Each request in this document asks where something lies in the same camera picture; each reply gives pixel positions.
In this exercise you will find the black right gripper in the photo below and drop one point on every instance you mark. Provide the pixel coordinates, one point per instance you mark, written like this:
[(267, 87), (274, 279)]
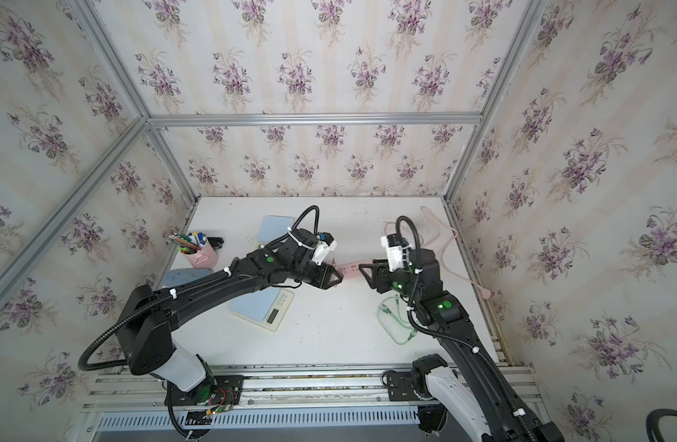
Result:
[(383, 274)]

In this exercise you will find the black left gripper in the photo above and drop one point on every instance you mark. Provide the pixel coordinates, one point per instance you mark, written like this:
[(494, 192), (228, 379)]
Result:
[(326, 272)]

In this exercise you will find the pink power strip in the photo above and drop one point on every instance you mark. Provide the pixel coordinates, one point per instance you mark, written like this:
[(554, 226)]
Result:
[(351, 270)]

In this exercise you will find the cream blue front electronic scale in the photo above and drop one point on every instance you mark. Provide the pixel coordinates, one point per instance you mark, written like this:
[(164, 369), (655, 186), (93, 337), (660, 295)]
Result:
[(266, 308)]

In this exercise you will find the cream blue electronic scale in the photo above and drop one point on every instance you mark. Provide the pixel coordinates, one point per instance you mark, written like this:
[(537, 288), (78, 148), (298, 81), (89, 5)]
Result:
[(273, 227), (266, 308)]

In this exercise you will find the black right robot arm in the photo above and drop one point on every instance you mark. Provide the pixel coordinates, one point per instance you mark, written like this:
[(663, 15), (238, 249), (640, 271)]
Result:
[(467, 382)]

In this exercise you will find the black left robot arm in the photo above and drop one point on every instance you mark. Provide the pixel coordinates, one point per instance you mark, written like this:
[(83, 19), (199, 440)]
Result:
[(141, 339)]

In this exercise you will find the black stapler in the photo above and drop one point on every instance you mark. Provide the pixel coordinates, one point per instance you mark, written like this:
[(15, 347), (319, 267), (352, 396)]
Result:
[(215, 242)]

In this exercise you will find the pink pen holder cup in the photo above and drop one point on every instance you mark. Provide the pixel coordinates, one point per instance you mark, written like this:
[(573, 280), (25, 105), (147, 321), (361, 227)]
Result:
[(205, 258)]

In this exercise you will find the coloured pens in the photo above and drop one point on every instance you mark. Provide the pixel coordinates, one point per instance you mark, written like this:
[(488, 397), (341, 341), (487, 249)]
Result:
[(187, 243)]

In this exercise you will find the black chair part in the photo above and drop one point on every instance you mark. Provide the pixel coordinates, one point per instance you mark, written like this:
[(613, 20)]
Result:
[(661, 425)]

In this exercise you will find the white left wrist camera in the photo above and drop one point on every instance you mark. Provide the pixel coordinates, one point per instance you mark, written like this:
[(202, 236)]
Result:
[(325, 245)]

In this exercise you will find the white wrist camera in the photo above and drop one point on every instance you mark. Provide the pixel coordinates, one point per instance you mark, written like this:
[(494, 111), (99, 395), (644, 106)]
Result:
[(397, 251), (325, 245)]

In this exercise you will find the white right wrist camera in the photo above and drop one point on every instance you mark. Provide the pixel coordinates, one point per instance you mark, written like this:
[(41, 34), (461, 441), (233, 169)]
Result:
[(397, 251)]

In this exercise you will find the aluminium mounting rail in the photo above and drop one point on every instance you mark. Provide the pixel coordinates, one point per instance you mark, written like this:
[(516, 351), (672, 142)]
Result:
[(273, 386)]

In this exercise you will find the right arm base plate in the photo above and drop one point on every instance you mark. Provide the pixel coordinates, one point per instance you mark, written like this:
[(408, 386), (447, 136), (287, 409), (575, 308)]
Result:
[(404, 386)]

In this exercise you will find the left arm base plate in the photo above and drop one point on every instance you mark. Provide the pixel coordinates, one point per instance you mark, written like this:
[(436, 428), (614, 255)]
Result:
[(220, 393)]

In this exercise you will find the aluminium enclosure frame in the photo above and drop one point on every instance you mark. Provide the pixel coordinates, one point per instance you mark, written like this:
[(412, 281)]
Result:
[(150, 124)]

